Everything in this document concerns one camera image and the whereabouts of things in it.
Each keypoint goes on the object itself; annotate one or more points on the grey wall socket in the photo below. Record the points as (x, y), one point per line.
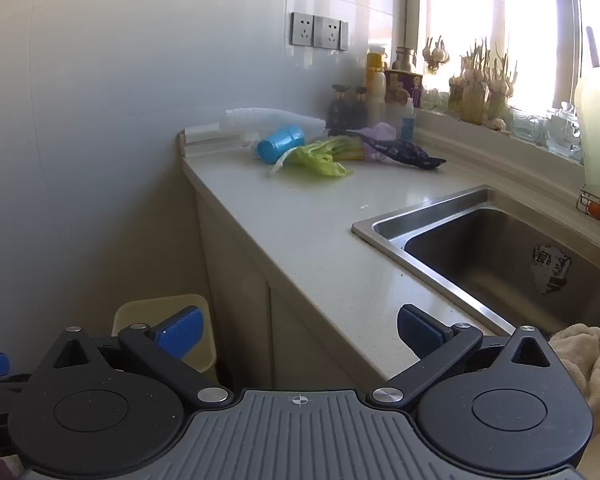
(302, 29)
(328, 32)

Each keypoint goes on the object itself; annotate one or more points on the blue plastic cup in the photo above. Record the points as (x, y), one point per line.
(280, 145)

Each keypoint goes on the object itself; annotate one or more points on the clear glass jar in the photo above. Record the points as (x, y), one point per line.
(562, 132)
(527, 125)

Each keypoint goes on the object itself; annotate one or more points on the small clear glass container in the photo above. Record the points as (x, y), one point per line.
(435, 100)

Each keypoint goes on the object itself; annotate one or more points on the beige towel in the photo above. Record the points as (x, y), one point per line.
(595, 360)

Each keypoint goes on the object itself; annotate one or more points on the purple plastic bag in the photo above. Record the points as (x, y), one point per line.
(380, 132)

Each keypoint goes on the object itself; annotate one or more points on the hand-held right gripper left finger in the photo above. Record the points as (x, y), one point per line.
(177, 334)

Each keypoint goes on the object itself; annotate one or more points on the metal flask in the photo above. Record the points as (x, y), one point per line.
(403, 60)

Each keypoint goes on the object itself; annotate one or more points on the beige kitchen cabinet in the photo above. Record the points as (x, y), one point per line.
(240, 310)

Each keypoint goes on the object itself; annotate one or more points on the jar of sprouting garlic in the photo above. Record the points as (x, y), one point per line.
(497, 100)
(474, 102)

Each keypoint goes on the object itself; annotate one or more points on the window frame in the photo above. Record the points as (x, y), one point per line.
(412, 10)

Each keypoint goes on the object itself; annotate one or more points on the pale yellow trash bin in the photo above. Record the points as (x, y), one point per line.
(145, 310)

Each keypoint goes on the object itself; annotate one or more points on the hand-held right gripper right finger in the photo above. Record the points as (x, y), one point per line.
(420, 331)

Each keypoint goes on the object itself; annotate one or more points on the dark blue snack packet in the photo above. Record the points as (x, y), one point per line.
(410, 152)

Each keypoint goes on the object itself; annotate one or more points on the loose garlic bulb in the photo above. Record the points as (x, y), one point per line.
(497, 124)

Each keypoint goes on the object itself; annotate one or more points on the white bottle with yellow cap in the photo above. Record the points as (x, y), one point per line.
(376, 90)

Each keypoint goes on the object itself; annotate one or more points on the stainless steel sink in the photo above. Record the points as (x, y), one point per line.
(480, 260)

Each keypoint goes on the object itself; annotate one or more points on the narrow grey wall switch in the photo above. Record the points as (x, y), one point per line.
(344, 36)

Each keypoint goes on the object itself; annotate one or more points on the green plastic bag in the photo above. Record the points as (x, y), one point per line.
(320, 157)

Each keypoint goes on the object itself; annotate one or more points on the hanging garlic bunch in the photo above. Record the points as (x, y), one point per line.
(436, 54)

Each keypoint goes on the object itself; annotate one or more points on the small blue spray bottle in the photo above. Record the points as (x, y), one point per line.
(407, 125)

